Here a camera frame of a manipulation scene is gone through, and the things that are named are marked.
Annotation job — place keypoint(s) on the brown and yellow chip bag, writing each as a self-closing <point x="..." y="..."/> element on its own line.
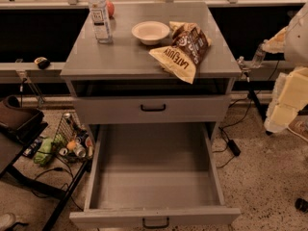
<point x="186" y="52"/>

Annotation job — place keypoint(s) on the dark object on floor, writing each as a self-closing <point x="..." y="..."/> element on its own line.
<point x="301" y="205"/>

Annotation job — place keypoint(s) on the open grey bottom drawer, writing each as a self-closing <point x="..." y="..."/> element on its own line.
<point x="153" y="176"/>

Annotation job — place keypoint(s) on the red apple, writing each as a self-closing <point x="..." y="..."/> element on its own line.
<point x="110" y="7"/>

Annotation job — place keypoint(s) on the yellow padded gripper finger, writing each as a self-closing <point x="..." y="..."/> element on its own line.
<point x="276" y="44"/>
<point x="293" y="98"/>

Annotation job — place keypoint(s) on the small black yellow device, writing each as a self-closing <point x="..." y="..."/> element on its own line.
<point x="42" y="62"/>

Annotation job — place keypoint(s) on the wire basket with cans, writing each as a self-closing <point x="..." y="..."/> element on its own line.
<point x="72" y="141"/>

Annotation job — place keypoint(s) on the metal clamp on rail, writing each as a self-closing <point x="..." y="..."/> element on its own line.
<point x="244" y="69"/>

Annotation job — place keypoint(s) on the background water bottle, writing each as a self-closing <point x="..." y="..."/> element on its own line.
<point x="259" y="55"/>

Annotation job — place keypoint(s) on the clear plastic water bottle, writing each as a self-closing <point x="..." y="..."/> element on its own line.
<point x="100" y="20"/>

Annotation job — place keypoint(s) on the shoe on floor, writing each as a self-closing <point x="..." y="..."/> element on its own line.
<point x="299" y="127"/>

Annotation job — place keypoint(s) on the grey drawer cabinet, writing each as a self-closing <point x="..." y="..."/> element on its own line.
<point x="125" y="68"/>

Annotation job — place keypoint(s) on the green bag on floor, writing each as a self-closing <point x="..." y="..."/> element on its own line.
<point x="47" y="150"/>

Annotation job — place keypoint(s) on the black side table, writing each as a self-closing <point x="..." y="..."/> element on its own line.
<point x="19" y="172"/>

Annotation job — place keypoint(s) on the closed grey middle drawer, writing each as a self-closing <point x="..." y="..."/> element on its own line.
<point x="151" y="109"/>

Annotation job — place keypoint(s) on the white object bottom left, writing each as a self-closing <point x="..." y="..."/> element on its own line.
<point x="7" y="221"/>

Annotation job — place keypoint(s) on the white bowl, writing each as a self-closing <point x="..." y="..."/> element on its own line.
<point x="150" y="32"/>

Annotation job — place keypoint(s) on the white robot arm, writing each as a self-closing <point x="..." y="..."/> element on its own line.
<point x="296" y="39"/>

